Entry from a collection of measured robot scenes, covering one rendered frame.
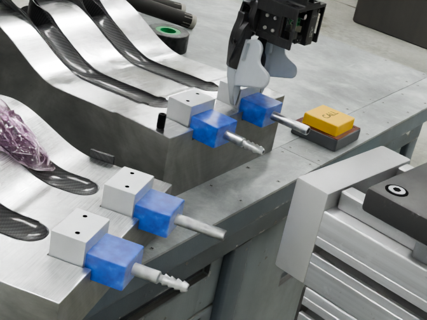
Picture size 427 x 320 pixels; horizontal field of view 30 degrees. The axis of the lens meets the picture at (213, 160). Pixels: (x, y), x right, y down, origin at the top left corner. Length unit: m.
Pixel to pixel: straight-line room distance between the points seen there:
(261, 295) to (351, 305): 0.70
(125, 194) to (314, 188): 0.24
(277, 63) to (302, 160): 0.17
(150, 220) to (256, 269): 0.49
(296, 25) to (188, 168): 0.22
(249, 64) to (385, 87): 0.59
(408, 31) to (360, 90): 3.60
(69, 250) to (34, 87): 0.38
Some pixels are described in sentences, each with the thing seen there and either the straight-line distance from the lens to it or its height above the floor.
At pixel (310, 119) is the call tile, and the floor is 0.83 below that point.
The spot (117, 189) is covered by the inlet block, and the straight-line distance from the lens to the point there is 0.82.
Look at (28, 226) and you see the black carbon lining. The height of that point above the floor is 0.85.
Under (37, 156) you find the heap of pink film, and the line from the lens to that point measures 0.89.
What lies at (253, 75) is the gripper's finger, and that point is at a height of 0.95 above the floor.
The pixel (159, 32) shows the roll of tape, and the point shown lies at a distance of 1.48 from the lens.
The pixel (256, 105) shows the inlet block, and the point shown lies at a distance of 1.04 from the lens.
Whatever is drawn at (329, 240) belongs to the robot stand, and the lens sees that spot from 0.66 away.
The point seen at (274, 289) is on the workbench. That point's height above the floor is 0.50.
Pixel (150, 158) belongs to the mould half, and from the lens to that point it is 0.96.
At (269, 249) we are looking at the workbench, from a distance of 1.30.
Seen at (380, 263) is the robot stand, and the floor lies 0.96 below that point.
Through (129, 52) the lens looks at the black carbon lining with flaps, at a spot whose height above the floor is 0.89.
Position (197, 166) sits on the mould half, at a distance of 1.01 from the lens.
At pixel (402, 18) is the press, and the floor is 0.13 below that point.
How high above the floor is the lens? 1.28
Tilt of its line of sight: 26 degrees down
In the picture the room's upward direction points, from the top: 12 degrees clockwise
